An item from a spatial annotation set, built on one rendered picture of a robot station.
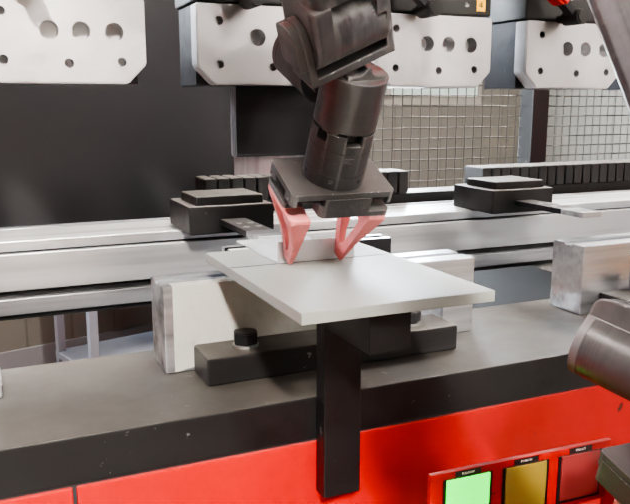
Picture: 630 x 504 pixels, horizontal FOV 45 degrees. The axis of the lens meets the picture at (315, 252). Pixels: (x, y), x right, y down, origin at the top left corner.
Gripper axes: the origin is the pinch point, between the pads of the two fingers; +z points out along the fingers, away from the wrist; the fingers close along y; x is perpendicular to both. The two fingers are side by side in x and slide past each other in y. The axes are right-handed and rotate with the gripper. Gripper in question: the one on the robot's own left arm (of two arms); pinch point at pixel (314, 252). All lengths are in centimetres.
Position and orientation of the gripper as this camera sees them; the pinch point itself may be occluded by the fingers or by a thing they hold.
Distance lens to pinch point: 76.2
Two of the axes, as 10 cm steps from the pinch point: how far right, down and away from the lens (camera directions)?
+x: 3.5, 6.1, -7.1
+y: -9.2, 0.8, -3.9
